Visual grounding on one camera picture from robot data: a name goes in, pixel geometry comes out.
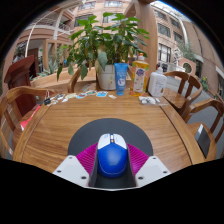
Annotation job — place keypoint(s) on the black notebook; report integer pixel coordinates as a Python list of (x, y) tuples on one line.
[(202, 140)]

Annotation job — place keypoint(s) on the clear plastic packet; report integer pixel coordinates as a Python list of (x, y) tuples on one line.
[(148, 100)]

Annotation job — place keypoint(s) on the yellow dish soap bottle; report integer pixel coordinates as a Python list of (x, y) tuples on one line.
[(140, 76)]

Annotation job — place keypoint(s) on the blue and white computer mouse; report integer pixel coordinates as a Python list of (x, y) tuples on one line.
[(112, 160)]

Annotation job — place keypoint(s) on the round dark grey mouse pad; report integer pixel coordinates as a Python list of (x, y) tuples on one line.
[(110, 126)]

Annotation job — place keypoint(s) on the blue squeeze tube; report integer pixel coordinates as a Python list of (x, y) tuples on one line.
[(120, 78)]

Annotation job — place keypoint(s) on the white stone statue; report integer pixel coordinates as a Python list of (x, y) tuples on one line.
[(177, 56)]

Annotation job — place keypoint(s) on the green plant in white pot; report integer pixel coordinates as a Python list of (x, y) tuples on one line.
[(106, 40)]

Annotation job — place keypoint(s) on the wooden armchair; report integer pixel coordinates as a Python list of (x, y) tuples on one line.
[(180, 96), (75, 80), (200, 106), (16, 91)]

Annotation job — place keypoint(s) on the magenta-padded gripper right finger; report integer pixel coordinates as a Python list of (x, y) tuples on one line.
[(140, 161)]

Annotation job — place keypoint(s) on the blue and white sticker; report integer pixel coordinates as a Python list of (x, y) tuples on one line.
[(81, 95), (102, 94)]

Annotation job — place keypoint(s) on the white pump bottle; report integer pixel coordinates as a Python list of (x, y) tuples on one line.
[(157, 84)]

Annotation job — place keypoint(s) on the small black key fob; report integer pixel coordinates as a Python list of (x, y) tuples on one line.
[(47, 101)]

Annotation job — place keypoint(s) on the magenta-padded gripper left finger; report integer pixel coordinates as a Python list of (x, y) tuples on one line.
[(85, 160)]

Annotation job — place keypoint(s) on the dark red wooden pedestal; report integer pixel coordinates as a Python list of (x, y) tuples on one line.
[(18, 80)]

